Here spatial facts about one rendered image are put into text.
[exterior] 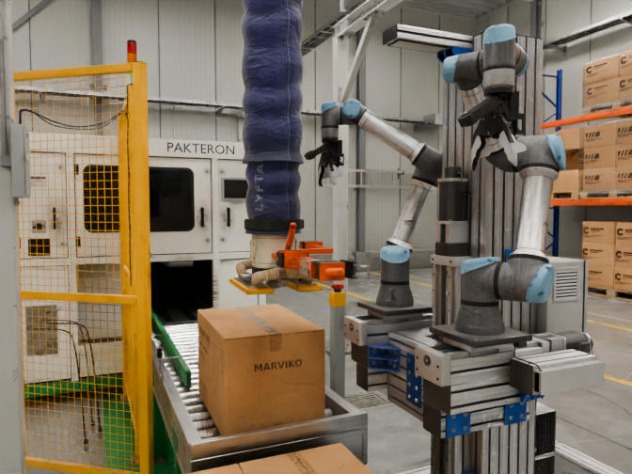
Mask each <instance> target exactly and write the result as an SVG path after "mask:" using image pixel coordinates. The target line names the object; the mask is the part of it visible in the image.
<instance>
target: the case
mask: <svg viewBox="0 0 632 474"><path fill-rule="evenodd" d="M197 331H198V392H199V394H200V396H201V398H202V400H203V402H204V403H205V405H206V407H207V409H208V411H209V413H210V415H211V417H212V419H213V422H214V424H215V426H216V428H217V429H218V431H219V433H220V434H221V435H231V434H236V433H241V432H247V431H252V430H258V429H263V428H268V427H274V426H279V425H284V424H290V423H295V422H300V421H306V420H312V419H321V418H325V330H324V329H323V328H321V327H320V326H318V325H317V324H314V323H312V322H310V321H309V320H307V319H305V318H303V317H301V316H299V315H298V314H296V313H294V312H292V311H290V310H288V309H287V308H284V307H282V306H281V305H279V304H273V305H260V306H247V307H234V308H208V309H199V310H198V311H197Z"/></svg>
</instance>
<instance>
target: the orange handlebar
mask: <svg viewBox="0 0 632 474"><path fill-rule="evenodd" d="M300 250H301V251H307V252H308V253H309V254H331V253H333V252H334V249H333V248H331V247H326V246H320V245H312V248H307V249H300ZM310 259H314V258H311V257H303V256H300V257H292V258H288V263H290V264H293V265H292V267H295V268H301V266H300V260H310ZM325 274H326V275H327V276H329V277H337V276H342V275H343V274H344V269H343V268H328V269H326V270H325Z"/></svg>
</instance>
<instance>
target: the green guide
mask: <svg viewBox="0 0 632 474"><path fill-rule="evenodd" d="M151 325H152V327H153V329H154V330H155V332H156V334H155V335H151V340H152V337H154V336H158V338H159V340H160V342H162V344H163V346H164V348H165V350H166V353H167V354H168V356H169V357H163V368H164V360H167V359H170V360H171V362H172V364H173V366H174V367H175V369H176V371H177V373H178V375H179V376H180V378H181V379H182V382H183V384H184V386H185V388H188V387H191V386H192V375H191V370H190V368H189V367H188V365H187V364H186V362H185V360H184V359H183V357H182V355H181V354H180V352H179V350H178V349H177V347H176V346H175V344H174V342H173V341H172V339H171V338H170V336H169V335H168V334H167V332H166V330H165V329H164V327H163V325H162V324H161V322H160V321H159V319H158V318H157V316H156V314H155V313H154V311H153V312H152V313H151Z"/></svg>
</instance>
